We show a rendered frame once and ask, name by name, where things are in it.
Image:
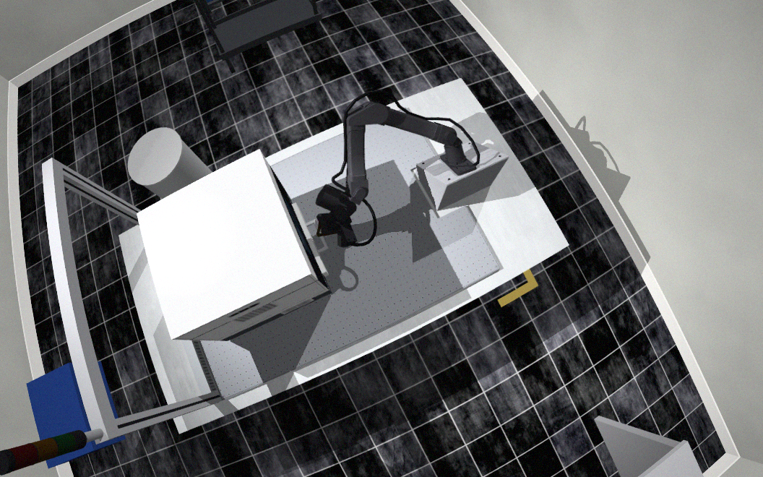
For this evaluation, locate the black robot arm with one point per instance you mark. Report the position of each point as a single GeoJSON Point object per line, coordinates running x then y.
{"type": "Point", "coordinates": [333, 199]}

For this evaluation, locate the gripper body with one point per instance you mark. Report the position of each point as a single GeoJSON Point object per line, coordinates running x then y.
{"type": "Point", "coordinates": [323, 217]}

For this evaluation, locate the white lab instrument with drawer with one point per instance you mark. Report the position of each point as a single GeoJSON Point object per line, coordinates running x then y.
{"type": "Point", "coordinates": [223, 254]}

